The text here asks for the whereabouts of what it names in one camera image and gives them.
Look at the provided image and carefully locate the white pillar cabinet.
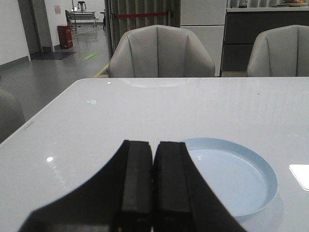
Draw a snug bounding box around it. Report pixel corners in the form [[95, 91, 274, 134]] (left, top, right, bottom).
[[181, 0, 227, 76]]

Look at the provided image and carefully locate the dark grey counter cabinet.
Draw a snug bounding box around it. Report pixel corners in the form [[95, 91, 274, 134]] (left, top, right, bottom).
[[220, 6, 309, 73]]

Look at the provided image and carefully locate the beige chair at table side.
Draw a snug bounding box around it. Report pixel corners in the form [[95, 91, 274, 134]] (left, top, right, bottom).
[[0, 88, 25, 143]]

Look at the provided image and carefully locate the pink wall notice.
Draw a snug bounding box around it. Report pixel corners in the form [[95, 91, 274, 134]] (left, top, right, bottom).
[[54, 5, 61, 15]]

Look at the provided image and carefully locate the right beige upholstered chair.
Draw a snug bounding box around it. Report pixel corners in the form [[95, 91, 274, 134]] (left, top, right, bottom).
[[247, 25, 309, 77]]

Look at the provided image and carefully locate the red barrier belt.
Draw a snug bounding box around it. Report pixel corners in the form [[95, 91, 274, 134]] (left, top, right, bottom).
[[115, 11, 169, 19]]

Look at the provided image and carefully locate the light blue round plate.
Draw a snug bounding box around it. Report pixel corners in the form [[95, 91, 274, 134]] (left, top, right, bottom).
[[184, 137, 278, 218]]

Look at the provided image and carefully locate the fruit bowl on counter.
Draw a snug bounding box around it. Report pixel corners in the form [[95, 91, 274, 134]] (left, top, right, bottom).
[[283, 0, 308, 7]]

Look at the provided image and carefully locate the distant metal folding table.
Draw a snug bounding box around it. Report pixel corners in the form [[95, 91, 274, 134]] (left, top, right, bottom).
[[65, 10, 97, 29]]

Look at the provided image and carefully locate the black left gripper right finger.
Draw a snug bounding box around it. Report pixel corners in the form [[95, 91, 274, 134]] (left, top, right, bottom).
[[154, 142, 245, 232]]

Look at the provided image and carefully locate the red trash bin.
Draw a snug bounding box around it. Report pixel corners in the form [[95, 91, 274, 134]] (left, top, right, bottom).
[[57, 25, 73, 49]]

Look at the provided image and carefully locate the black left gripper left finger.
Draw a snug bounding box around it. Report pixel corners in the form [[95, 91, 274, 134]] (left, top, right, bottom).
[[20, 140, 153, 232]]

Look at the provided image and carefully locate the left beige upholstered chair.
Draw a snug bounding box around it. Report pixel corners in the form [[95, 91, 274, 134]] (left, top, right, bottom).
[[108, 25, 215, 78]]

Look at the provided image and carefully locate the dark floor mat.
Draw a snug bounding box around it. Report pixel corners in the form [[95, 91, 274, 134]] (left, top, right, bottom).
[[30, 52, 76, 60]]

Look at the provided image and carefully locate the beige upholstered chair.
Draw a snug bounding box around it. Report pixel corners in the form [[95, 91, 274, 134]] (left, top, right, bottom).
[[247, 25, 309, 77], [108, 25, 215, 78]]

